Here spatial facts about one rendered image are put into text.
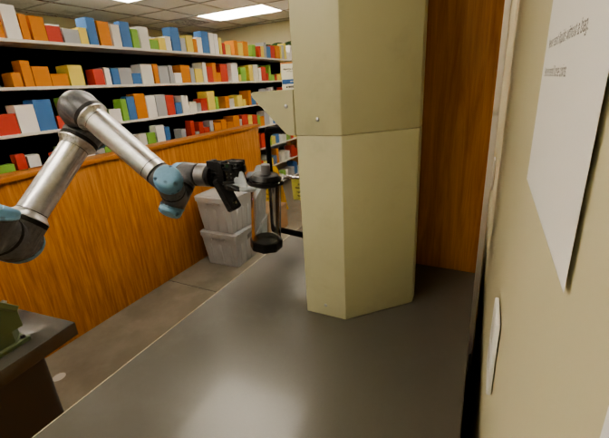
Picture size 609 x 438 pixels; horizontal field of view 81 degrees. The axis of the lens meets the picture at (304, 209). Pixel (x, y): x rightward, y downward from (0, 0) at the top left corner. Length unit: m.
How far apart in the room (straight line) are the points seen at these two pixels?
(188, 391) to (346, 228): 0.48
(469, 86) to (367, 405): 0.82
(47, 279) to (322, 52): 2.32
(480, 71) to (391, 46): 0.33
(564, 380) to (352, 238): 0.71
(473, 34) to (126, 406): 1.17
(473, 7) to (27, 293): 2.60
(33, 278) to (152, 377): 1.88
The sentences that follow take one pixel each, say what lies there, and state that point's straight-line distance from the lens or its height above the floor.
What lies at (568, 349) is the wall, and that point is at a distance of 0.20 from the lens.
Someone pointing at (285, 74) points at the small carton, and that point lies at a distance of 0.94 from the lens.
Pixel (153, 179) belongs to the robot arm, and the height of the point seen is 1.30.
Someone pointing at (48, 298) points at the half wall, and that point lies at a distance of 2.80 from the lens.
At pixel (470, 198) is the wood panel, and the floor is 1.18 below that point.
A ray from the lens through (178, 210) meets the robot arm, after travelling 1.20.
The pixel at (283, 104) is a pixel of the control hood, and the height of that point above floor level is 1.48.
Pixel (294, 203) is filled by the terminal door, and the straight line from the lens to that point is 1.30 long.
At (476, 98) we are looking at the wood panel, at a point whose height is 1.46.
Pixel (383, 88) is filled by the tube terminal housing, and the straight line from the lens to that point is 0.84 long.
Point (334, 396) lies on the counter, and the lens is 0.79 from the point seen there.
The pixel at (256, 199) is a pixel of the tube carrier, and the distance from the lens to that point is 1.06.
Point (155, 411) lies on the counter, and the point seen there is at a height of 0.94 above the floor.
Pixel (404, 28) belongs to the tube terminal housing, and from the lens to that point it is 0.87.
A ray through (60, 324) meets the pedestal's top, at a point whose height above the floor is 0.94.
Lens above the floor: 1.52
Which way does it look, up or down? 19 degrees down
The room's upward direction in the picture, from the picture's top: 3 degrees counter-clockwise
